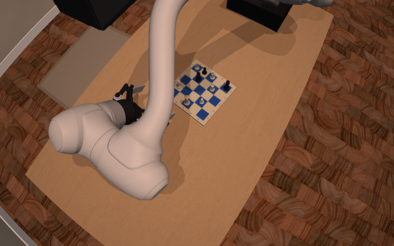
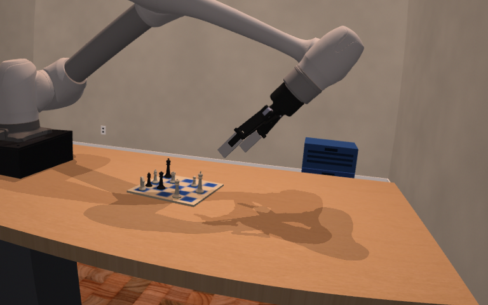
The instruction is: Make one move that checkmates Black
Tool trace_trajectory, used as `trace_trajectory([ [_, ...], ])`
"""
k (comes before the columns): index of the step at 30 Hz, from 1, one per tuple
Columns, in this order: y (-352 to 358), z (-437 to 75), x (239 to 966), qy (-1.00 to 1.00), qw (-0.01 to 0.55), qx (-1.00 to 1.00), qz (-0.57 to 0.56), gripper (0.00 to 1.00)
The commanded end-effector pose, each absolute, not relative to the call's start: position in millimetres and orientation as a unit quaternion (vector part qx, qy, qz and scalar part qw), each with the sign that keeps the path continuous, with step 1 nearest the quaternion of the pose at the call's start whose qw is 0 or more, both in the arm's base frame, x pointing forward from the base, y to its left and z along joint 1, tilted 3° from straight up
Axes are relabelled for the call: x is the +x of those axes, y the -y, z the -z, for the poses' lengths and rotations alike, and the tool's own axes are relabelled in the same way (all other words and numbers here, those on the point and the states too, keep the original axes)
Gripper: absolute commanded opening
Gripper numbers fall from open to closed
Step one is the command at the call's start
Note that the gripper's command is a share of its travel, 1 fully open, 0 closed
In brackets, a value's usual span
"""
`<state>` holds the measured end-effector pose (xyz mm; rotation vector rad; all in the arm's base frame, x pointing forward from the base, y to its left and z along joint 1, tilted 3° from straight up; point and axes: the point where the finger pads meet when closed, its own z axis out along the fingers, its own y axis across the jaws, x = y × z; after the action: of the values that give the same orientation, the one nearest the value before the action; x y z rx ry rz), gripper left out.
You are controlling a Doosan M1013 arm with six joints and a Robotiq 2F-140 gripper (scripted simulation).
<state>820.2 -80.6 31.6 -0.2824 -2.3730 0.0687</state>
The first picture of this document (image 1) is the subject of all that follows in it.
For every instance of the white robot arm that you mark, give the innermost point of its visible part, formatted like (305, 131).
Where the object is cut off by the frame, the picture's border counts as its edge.
(129, 158)

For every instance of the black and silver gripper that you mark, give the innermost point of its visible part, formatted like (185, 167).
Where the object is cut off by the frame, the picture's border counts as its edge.
(132, 113)

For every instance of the blue and tan chessboard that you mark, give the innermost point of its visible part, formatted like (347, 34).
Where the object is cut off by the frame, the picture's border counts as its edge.
(197, 90)

